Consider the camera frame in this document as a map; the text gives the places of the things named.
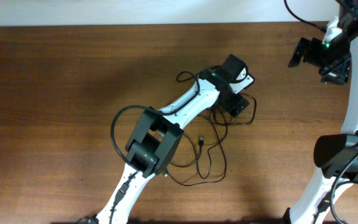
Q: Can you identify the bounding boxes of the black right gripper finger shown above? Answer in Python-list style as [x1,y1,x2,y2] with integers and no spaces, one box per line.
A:
[288,52,303,67]
[295,37,311,56]

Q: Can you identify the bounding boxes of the black usb cables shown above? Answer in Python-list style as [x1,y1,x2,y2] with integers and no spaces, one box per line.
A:
[165,93,257,187]

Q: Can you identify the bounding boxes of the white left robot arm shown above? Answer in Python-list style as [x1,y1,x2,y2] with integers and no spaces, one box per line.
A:
[77,55,255,223]

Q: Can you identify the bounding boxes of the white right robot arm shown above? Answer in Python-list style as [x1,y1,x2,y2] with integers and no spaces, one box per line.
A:
[282,1,358,224]

